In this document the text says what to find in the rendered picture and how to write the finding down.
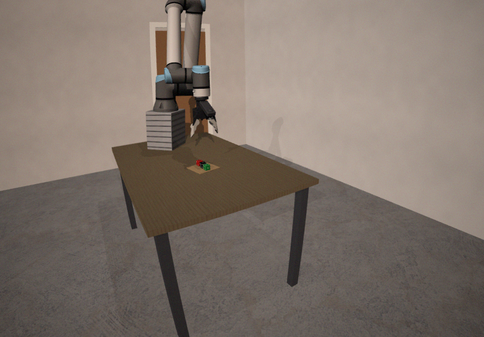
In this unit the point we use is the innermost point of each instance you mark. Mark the tan cork mat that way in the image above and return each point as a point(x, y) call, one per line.
point(200, 170)

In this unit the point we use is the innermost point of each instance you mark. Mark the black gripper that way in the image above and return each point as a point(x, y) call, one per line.
point(199, 114)

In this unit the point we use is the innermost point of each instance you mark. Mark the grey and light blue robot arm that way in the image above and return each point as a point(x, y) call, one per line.
point(176, 81)

